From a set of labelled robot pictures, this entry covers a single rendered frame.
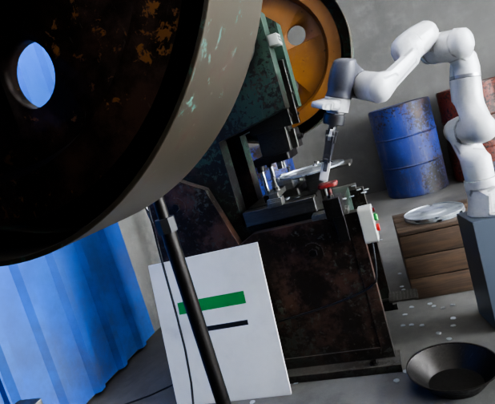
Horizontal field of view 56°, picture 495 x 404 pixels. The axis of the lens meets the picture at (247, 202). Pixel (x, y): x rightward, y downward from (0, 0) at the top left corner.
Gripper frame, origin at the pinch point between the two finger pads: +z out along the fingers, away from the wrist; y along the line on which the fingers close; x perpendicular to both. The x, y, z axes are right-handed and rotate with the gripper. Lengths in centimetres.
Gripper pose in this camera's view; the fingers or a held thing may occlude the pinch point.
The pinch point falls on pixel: (324, 171)
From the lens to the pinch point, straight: 167.6
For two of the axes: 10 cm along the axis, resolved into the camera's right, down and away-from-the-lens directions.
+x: -9.6, -1.9, 2.3
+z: -1.3, 9.6, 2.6
